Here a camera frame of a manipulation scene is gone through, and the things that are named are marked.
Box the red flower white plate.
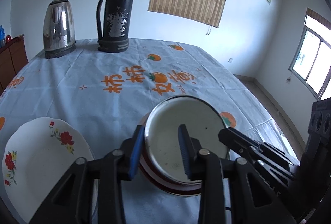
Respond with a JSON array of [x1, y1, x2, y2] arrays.
[[2, 117, 94, 222]]

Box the white enamel bowl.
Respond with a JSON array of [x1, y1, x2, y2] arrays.
[[145, 95, 229, 186]]

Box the red plastic bowl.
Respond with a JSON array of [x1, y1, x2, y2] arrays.
[[138, 112, 205, 192]]

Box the stainless steel bowl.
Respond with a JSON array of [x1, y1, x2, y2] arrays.
[[140, 149, 229, 199]]

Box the brown wooden sideboard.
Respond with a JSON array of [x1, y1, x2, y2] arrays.
[[0, 35, 28, 93]]

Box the stainless electric kettle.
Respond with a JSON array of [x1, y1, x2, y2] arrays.
[[43, 0, 76, 59]]

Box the blue thermos jug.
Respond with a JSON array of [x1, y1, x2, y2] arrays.
[[0, 26, 6, 48]]

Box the black thermos flask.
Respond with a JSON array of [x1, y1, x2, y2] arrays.
[[96, 0, 133, 53]]

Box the side window frame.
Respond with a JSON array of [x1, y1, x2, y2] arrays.
[[289, 8, 331, 100]]

